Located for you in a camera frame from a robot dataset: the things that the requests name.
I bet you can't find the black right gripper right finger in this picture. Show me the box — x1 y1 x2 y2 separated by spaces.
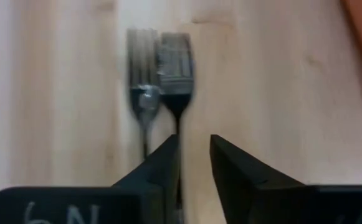
209 133 313 224

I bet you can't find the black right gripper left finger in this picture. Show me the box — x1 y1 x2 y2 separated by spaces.
111 133 181 224

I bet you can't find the dark metal fork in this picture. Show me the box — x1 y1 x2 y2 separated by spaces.
156 32 196 224
125 27 162 161

